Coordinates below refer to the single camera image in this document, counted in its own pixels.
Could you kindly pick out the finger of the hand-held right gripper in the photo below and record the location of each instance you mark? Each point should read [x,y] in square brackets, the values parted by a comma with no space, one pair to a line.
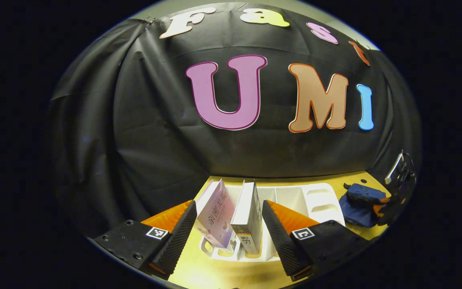
[389,208]

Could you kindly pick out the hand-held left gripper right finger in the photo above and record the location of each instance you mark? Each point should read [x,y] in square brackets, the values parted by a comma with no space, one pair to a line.
[280,241]

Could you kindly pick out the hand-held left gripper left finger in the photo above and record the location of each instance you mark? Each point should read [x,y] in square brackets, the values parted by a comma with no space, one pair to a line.
[178,241]

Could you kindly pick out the white plastic bookshelf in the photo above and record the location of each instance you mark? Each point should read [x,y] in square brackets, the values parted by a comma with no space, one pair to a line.
[291,200]

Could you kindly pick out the black and white book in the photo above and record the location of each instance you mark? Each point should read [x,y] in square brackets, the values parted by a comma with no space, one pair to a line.
[245,212]

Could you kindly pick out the pink book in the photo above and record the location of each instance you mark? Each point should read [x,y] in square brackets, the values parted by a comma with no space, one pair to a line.
[217,216]

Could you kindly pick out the black backdrop cloth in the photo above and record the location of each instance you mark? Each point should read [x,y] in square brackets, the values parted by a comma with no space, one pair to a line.
[167,152]

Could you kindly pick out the small metal clip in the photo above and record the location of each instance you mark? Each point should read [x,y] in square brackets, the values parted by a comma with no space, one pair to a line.
[148,21]

